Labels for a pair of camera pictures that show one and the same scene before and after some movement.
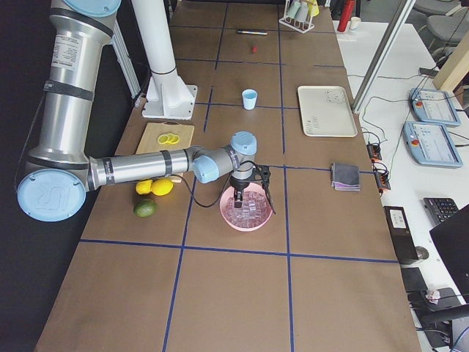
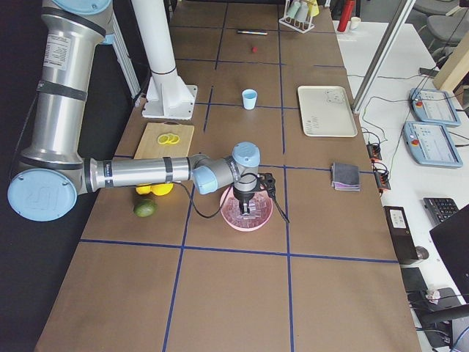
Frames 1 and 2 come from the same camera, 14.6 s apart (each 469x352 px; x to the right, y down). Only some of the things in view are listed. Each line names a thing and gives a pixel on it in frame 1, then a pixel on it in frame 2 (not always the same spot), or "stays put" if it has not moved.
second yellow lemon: (143, 187) stays put
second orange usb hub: (382, 180) stays put
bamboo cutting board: (159, 136) stays put
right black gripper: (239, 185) → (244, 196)
